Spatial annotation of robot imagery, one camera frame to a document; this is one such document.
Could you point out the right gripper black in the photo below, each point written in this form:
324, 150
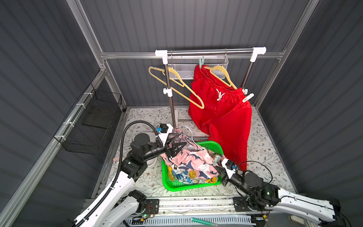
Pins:
224, 172

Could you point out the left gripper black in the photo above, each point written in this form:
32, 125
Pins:
168, 147

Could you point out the light green clothespin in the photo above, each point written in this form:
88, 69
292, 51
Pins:
216, 159

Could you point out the pink navy patterned shorts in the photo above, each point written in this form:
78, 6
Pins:
192, 157

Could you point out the blue yellow white printed shorts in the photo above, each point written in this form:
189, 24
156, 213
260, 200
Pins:
186, 177

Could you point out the red shorts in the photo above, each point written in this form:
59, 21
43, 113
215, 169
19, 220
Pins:
224, 118

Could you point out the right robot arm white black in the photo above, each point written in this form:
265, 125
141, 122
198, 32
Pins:
258, 195

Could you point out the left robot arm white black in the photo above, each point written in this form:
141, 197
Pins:
116, 203

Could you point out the white clothespin on red shorts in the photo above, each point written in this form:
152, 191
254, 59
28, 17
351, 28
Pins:
248, 97

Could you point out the yellow hanger of red shorts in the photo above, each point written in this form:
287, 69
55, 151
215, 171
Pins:
220, 68

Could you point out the white plastic tray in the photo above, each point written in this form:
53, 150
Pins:
151, 162

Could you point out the green plastic basket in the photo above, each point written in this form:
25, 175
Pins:
176, 185

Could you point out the green marker pen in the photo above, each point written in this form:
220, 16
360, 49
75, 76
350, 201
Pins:
204, 222

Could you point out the green clothespin on rack top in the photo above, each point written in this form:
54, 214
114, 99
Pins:
201, 62

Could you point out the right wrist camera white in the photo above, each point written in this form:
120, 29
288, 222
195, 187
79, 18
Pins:
229, 166

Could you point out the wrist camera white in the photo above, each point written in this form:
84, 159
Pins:
164, 132
229, 166

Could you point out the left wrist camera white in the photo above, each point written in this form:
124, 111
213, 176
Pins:
164, 132

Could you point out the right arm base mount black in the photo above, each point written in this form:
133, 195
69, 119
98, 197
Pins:
247, 204

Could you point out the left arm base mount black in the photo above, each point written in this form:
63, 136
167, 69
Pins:
151, 207

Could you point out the white wire mesh basket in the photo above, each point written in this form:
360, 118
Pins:
185, 65

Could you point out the black wire wall basket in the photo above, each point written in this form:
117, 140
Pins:
94, 123

